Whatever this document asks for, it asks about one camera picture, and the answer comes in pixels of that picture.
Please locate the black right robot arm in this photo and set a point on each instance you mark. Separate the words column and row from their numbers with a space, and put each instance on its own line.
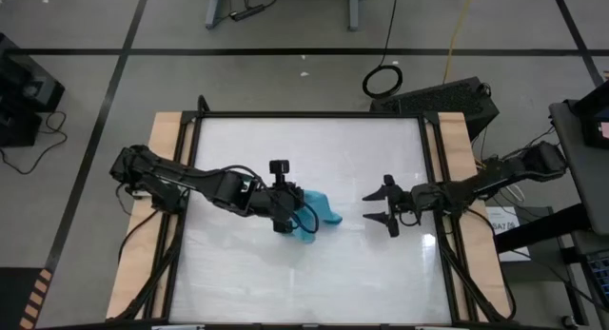
column 499, row 175

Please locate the blue microfibre towel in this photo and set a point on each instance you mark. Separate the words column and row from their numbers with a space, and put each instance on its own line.
column 324, row 207

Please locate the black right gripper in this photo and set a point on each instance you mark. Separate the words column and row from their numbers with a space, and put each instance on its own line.
column 404, row 204

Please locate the black power strip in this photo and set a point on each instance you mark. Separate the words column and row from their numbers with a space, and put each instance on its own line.
column 247, row 12

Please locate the black table frame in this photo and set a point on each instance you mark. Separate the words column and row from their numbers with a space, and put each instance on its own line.
column 309, row 114

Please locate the black stand bar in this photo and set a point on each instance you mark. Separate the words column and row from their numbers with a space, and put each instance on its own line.
column 542, row 227

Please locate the wooden board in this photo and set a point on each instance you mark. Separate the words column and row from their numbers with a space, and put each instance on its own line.
column 457, row 135
column 164, row 130

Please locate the black orange striped mat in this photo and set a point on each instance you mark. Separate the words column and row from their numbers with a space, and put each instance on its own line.
column 33, row 296

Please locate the black equipment box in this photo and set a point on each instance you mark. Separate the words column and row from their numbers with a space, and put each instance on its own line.
column 21, row 92

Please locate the black monitor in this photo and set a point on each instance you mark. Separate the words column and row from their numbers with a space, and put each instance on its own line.
column 595, row 111

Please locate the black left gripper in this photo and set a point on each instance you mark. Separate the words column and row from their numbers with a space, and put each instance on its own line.
column 281, row 202

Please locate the white paper sheet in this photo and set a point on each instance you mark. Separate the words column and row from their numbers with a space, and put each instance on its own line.
column 504, row 223

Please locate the black keyboard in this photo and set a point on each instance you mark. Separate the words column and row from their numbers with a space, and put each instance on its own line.
column 600, row 273

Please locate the black frame bracket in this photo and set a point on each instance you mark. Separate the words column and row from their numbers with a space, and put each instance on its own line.
column 203, row 104

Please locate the grey side desk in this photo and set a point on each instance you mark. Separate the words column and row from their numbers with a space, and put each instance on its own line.
column 583, row 168

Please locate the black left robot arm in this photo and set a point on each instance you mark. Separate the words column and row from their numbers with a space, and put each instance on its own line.
column 190, row 175

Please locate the grey desk leg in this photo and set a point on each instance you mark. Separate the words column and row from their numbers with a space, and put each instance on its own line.
column 214, row 9
column 354, row 9

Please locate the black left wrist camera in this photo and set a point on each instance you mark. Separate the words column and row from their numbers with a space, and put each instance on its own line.
column 279, row 167

